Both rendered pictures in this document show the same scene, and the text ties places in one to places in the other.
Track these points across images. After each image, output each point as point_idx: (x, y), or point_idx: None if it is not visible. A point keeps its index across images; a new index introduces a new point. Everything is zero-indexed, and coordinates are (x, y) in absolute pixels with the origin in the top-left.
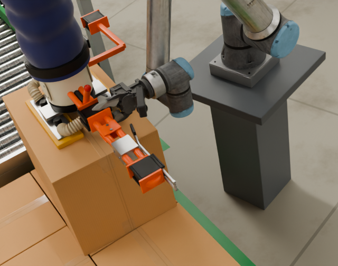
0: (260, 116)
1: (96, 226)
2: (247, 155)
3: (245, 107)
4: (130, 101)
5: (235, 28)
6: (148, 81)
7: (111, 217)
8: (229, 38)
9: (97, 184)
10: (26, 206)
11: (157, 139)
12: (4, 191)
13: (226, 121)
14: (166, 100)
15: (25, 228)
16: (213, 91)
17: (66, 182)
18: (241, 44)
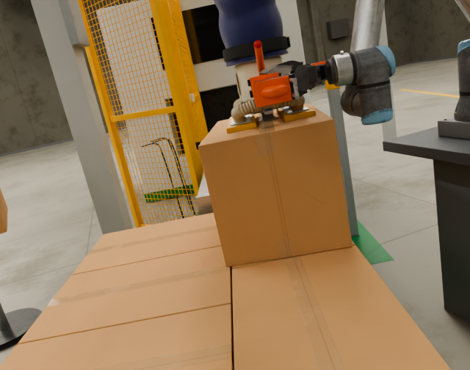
0: None
1: (243, 230)
2: None
3: None
4: (306, 75)
5: None
6: (333, 58)
7: (264, 225)
8: (465, 81)
9: (251, 170)
10: (208, 227)
11: (332, 133)
12: (200, 217)
13: (452, 199)
14: (358, 103)
15: (194, 240)
16: (435, 144)
17: (214, 152)
18: None
